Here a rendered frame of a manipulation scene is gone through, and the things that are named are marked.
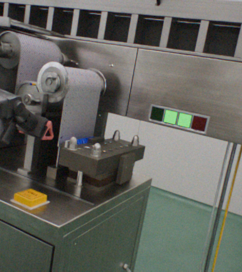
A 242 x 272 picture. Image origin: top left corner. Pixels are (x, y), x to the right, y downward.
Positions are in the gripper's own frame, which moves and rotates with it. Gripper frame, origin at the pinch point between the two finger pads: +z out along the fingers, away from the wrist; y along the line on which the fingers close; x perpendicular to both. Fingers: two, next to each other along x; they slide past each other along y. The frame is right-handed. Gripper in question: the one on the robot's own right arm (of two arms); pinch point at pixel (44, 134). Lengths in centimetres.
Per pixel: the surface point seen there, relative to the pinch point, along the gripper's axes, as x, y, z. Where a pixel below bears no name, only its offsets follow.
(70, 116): 11.6, 0.2, 8.3
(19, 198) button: -22.9, 9.1, -8.2
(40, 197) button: -20.0, 13.6, -5.1
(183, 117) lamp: 31, 35, 29
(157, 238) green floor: -10, -2, 198
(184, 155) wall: 88, -23, 265
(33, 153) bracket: -6.2, -7.6, 8.6
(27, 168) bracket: -11.9, -9.1, 11.2
